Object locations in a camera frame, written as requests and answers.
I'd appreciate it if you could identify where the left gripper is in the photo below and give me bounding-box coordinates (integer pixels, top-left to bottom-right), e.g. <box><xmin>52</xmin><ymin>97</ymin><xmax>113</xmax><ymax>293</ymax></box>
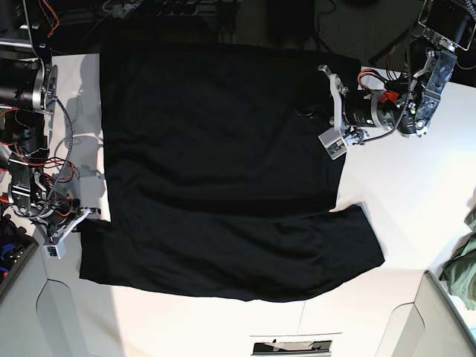
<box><xmin>318</xmin><ymin>65</ymin><xmax>400</xmax><ymax>145</ymax></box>

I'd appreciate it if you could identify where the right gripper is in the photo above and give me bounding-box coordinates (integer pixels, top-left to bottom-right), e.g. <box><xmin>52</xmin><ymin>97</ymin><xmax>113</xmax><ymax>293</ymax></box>
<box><xmin>32</xmin><ymin>202</ymin><xmax>101</xmax><ymax>245</ymax></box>

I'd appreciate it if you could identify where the black t-shirt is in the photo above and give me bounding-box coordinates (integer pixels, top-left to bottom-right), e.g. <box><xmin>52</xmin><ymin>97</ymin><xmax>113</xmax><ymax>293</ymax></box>
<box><xmin>79</xmin><ymin>39</ymin><xmax>385</xmax><ymax>302</ymax></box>

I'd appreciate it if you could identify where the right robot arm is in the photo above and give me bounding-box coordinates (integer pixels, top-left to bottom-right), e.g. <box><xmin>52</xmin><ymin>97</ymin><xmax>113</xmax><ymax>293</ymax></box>
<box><xmin>1</xmin><ymin>1</ymin><xmax>98</xmax><ymax>257</ymax></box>

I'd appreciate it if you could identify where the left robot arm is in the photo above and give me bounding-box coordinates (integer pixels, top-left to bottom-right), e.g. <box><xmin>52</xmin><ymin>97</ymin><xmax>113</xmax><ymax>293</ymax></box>
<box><xmin>318</xmin><ymin>1</ymin><xmax>475</xmax><ymax>158</ymax></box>

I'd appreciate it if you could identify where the grey bin with clothes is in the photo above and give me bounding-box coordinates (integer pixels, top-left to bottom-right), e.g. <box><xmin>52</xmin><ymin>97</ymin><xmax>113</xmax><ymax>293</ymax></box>
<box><xmin>1</xmin><ymin>193</ymin><xmax>38</xmax><ymax>289</ymax></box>

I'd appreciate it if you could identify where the green cloth pile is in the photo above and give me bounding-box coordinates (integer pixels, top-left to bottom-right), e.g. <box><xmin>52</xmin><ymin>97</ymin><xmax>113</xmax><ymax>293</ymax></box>
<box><xmin>440</xmin><ymin>208</ymin><xmax>475</xmax><ymax>311</ymax></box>

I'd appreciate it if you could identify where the white paper sheet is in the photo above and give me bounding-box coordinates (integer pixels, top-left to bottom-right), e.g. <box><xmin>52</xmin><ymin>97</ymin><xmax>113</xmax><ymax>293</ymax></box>
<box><xmin>250</xmin><ymin>332</ymin><xmax>342</xmax><ymax>356</ymax></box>

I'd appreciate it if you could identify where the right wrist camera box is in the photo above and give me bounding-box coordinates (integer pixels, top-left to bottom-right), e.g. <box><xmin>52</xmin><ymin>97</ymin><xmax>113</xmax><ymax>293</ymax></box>
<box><xmin>43</xmin><ymin>242</ymin><xmax>66</xmax><ymax>260</ymax></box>

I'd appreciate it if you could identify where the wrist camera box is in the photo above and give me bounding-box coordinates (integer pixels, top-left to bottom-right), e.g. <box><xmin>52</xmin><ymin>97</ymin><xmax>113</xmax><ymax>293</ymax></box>
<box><xmin>318</xmin><ymin>129</ymin><xmax>348</xmax><ymax>160</ymax></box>
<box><xmin>43</xmin><ymin>242</ymin><xmax>66</xmax><ymax>260</ymax></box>

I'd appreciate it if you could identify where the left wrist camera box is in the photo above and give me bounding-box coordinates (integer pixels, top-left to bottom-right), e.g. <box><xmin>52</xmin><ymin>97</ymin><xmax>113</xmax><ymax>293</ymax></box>
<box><xmin>318</xmin><ymin>129</ymin><xmax>348</xmax><ymax>160</ymax></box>

